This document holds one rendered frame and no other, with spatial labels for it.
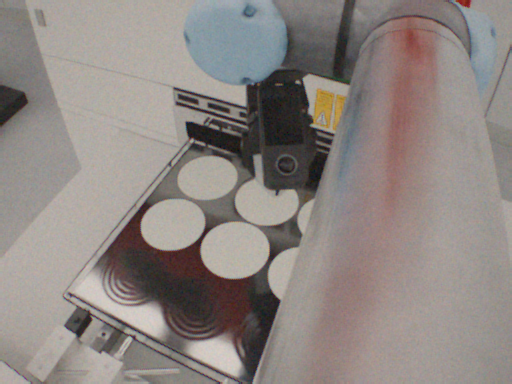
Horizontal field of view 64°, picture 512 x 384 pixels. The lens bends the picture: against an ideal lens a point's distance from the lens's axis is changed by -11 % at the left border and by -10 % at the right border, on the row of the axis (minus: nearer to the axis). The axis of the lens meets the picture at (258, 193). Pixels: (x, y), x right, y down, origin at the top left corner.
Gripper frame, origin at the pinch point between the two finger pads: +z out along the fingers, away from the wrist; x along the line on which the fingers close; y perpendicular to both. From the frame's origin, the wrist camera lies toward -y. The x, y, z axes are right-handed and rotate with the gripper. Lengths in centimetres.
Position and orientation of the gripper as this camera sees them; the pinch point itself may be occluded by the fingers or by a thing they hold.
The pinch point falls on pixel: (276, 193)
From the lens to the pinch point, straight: 60.9
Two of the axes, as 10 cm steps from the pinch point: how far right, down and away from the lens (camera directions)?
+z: 0.0, 6.6, 7.5
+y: -0.8, -7.5, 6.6
